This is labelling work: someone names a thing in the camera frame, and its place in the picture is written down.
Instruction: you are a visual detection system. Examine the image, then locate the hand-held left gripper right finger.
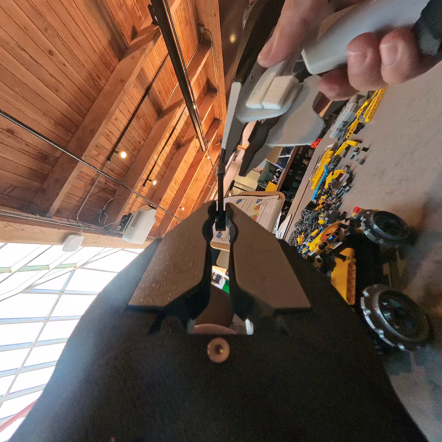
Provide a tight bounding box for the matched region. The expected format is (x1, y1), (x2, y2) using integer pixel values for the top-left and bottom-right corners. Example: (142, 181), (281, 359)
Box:
(226, 203), (312, 320)

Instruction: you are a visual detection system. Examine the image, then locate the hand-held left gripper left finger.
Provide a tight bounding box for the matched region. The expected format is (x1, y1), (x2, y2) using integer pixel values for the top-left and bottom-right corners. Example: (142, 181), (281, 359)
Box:
(128, 201), (216, 318)

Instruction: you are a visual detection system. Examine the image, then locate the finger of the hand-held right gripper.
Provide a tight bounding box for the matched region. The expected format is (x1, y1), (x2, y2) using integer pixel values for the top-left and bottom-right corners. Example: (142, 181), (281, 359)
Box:
(239, 119), (280, 177)
(220, 81), (243, 163)

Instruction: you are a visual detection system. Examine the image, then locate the black axle rod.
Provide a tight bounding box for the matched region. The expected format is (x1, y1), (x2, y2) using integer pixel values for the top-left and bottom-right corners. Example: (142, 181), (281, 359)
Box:
(215, 162), (227, 231)

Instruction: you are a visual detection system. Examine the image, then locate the yellow toy vehicle model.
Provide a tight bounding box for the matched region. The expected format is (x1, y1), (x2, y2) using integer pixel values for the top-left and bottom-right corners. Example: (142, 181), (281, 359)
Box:
(300, 209), (432, 353)

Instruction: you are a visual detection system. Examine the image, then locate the grey desk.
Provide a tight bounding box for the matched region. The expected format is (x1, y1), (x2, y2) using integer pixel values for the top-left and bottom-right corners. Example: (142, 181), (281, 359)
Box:
(283, 74), (442, 442)

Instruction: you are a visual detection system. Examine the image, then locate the person's right hand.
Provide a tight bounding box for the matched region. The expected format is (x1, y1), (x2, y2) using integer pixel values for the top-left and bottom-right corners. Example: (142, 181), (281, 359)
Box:
(257, 0), (423, 102)

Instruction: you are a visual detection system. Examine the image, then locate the wooden document stand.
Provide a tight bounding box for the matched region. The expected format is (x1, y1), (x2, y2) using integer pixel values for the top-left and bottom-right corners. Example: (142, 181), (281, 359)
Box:
(210, 192), (286, 251)

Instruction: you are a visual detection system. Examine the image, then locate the printed instruction sheet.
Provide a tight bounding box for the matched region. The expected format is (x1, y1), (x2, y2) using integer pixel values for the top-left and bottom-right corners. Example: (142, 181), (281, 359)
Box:
(224, 195), (280, 232)

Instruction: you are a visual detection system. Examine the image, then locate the blue brick separator tool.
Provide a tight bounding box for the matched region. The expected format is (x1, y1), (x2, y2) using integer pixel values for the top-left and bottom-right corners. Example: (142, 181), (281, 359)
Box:
(312, 162), (329, 190)

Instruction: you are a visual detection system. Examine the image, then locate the group of yellow beams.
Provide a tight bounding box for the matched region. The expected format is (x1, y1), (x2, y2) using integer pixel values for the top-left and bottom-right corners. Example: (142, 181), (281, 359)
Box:
(310, 88), (387, 190)

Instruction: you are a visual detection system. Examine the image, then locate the grey battery box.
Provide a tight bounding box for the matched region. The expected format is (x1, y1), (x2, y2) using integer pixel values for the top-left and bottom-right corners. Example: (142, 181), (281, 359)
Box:
(330, 95), (360, 139)

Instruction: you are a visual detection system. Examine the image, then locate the large window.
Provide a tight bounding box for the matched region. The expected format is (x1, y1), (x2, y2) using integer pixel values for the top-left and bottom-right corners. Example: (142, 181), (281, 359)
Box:
(0, 242), (145, 442)

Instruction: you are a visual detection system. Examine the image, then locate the white wall unit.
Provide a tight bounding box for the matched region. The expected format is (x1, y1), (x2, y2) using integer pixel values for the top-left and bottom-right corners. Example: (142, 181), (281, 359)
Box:
(121, 205), (157, 244)

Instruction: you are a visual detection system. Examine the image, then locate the black ceiling track rail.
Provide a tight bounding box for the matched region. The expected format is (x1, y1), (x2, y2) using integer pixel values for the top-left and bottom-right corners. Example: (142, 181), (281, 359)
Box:
(148, 0), (208, 152)

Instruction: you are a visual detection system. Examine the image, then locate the small white wall box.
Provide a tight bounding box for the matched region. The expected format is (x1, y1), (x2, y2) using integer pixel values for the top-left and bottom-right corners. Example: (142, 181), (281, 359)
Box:
(62, 234), (85, 252)

